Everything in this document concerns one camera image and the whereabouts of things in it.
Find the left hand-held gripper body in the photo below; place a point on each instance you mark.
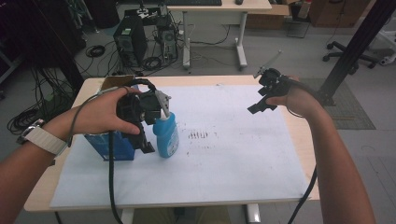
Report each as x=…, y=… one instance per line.
x=143, y=105

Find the brown wooden cabinet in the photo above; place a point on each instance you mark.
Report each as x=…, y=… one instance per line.
x=339, y=12

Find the grey floor mat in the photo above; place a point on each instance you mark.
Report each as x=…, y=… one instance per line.
x=351, y=115

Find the blue plastic bottle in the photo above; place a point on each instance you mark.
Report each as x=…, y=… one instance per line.
x=166, y=137

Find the black computer mouse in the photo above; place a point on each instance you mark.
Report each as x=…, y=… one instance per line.
x=239, y=2

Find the dark curtain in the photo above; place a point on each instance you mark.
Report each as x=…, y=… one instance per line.
x=40, y=34

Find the black keyboard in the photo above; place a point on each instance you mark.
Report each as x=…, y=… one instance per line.
x=193, y=2

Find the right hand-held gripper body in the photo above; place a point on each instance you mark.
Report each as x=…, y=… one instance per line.
x=275, y=82

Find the grey computer tower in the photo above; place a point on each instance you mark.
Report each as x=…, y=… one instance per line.
x=168, y=40

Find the white office desk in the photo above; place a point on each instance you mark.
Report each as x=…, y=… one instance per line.
x=224, y=4

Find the blue cardboard box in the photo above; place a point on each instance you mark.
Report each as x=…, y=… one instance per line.
x=109, y=147

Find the brown cardboard box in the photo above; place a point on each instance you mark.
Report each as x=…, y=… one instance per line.
x=267, y=18

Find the person's right hand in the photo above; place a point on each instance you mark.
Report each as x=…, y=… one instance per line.
x=299, y=101

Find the white table leg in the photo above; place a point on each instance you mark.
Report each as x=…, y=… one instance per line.
x=252, y=214
x=127, y=216

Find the black device with white parts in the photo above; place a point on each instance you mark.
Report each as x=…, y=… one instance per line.
x=143, y=14

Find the black office chair base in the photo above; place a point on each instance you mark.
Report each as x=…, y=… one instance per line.
x=348, y=56

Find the white table mat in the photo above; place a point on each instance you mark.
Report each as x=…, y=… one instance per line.
x=224, y=161

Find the black computer tower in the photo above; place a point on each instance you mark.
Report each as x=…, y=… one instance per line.
x=130, y=40

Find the black metal post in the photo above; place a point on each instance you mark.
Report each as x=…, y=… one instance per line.
x=358, y=43

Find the person's left hand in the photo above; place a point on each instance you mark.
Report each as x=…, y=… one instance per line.
x=93, y=115

